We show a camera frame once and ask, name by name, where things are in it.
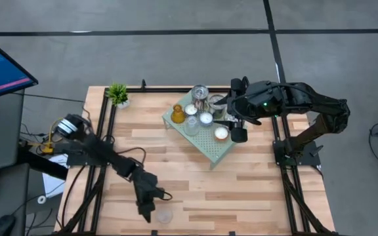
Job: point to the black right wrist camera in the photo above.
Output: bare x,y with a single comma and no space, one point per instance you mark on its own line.
261,98

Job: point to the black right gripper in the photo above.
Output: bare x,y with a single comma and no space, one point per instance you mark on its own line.
274,108

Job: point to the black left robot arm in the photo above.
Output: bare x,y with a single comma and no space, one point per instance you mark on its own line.
94,150

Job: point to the amber glass bud vase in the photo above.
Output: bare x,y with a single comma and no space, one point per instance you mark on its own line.
178,114

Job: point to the white tape roll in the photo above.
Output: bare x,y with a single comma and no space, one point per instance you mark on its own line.
39,199

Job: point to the artificial green plant white pot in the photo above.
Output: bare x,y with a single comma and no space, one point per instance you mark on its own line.
117,93

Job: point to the white paper sheet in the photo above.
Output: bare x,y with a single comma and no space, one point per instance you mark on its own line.
52,183

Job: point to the grey desk top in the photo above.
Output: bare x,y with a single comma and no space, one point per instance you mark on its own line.
5,196
2,137

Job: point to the clear glass bud vase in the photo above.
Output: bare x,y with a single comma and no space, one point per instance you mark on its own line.
191,126
165,216

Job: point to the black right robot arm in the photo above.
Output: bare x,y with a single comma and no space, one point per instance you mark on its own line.
323,108

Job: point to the green perforated metal shelf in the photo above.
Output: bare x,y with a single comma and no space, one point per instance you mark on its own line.
208,147

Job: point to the black computer mouse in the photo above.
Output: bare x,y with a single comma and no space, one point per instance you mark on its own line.
2,226

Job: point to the black support pole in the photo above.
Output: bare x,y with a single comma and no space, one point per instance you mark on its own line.
48,168

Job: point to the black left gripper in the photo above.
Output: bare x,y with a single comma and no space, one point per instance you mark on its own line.
144,187

